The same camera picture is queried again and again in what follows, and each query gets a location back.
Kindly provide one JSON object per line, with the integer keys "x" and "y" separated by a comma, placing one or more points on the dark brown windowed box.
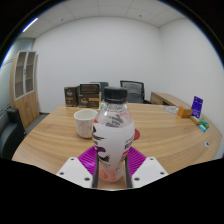
{"x": 89, "y": 89}

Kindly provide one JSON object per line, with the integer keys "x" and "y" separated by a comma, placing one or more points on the small blue box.
{"x": 202, "y": 128}

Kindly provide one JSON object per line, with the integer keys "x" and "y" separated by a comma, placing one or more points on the flat round red coaster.
{"x": 137, "y": 135}

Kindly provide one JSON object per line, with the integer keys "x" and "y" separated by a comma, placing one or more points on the grey mesh office chair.
{"x": 135, "y": 90}

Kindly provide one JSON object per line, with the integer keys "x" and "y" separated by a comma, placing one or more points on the wooden glass-door cabinet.
{"x": 26, "y": 103}

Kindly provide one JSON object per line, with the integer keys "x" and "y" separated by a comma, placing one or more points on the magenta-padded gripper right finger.
{"x": 150, "y": 170}

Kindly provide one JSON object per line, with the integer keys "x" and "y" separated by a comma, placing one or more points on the black office chair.
{"x": 104, "y": 86}

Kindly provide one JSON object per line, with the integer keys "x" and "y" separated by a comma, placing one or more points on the clear black-capped drink bottle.
{"x": 113, "y": 133}

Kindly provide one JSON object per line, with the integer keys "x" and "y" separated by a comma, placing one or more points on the small tan box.
{"x": 194, "y": 120}

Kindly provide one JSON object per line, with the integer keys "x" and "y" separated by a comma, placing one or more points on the dark brown box, tan label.
{"x": 88, "y": 101}

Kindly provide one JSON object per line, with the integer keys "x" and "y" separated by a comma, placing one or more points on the orange box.
{"x": 184, "y": 112}

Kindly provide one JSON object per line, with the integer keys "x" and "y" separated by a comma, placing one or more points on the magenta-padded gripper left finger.
{"x": 75, "y": 170}

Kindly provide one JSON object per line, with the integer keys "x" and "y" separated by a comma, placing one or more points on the long ceiling light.
{"x": 30, "y": 25}

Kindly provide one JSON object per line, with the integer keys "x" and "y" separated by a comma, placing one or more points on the black leather armchair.
{"x": 10, "y": 133}

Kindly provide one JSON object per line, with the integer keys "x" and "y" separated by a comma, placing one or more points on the wooden side desk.
{"x": 165, "y": 98}

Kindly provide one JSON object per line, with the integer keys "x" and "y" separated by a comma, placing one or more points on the white round table grommet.
{"x": 206, "y": 144}

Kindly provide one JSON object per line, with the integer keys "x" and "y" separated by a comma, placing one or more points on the white patterned mug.
{"x": 83, "y": 123}

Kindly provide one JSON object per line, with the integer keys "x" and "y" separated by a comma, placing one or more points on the purple card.
{"x": 197, "y": 106}

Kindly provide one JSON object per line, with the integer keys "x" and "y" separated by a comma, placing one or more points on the white sticker sheet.
{"x": 101, "y": 106}

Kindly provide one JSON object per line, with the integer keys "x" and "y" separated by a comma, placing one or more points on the green box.
{"x": 204, "y": 123}

